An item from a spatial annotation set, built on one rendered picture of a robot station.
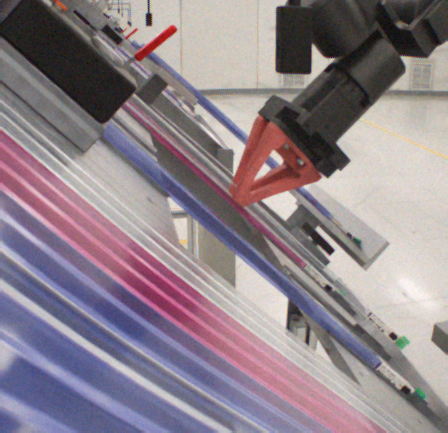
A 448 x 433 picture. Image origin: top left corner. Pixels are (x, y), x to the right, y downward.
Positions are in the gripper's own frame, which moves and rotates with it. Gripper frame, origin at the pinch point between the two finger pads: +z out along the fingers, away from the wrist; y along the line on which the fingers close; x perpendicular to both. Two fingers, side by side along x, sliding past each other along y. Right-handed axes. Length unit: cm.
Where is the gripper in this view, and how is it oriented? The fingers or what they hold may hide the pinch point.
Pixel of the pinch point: (241, 193)
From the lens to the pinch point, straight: 49.3
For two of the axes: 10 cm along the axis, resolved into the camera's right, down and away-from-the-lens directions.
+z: -7.1, 7.0, 1.1
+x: 6.8, 6.2, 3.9
